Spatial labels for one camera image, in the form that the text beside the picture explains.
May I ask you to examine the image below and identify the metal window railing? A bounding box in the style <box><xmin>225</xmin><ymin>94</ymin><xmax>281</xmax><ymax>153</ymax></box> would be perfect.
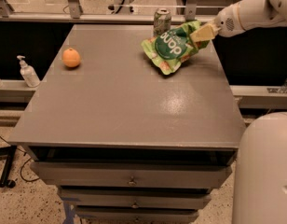
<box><xmin>0</xmin><ymin>0</ymin><xmax>287</xmax><ymax>26</ymax></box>

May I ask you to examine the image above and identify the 7up soda can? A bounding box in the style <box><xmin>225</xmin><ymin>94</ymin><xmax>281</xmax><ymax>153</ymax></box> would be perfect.
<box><xmin>153</xmin><ymin>7</ymin><xmax>171</xmax><ymax>35</ymax></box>

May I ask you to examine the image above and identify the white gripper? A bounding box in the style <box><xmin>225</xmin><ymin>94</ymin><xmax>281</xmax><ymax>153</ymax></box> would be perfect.
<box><xmin>190</xmin><ymin>3</ymin><xmax>245</xmax><ymax>42</ymax></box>

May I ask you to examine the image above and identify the black stand leg with wheel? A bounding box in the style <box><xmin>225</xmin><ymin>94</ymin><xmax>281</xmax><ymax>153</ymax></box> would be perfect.
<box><xmin>0</xmin><ymin>146</ymin><xmax>17</xmax><ymax>189</ymax></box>

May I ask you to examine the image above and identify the white pump sanitizer bottle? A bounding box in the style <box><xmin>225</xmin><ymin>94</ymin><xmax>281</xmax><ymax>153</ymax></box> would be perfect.
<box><xmin>17</xmin><ymin>55</ymin><xmax>40</xmax><ymax>88</ymax></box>

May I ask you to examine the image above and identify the orange fruit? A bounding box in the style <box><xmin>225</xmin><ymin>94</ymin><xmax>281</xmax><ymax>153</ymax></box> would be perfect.
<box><xmin>61</xmin><ymin>48</ymin><xmax>81</xmax><ymax>68</ymax></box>

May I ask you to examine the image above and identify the black floor cable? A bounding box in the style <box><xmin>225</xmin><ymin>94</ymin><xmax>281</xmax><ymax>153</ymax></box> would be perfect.
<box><xmin>0</xmin><ymin>131</ymin><xmax>41</xmax><ymax>184</ymax></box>

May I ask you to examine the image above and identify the grey drawer cabinet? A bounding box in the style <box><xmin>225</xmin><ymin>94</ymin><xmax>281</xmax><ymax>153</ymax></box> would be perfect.
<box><xmin>10</xmin><ymin>25</ymin><xmax>245</xmax><ymax>224</ymax></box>

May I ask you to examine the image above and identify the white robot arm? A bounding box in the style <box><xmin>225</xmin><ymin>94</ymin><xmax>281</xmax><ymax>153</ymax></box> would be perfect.
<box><xmin>191</xmin><ymin>0</ymin><xmax>287</xmax><ymax>224</ymax></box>

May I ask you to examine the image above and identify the green rice chip bag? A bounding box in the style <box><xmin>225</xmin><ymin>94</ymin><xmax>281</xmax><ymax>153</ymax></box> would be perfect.
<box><xmin>141</xmin><ymin>21</ymin><xmax>209</xmax><ymax>75</ymax></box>

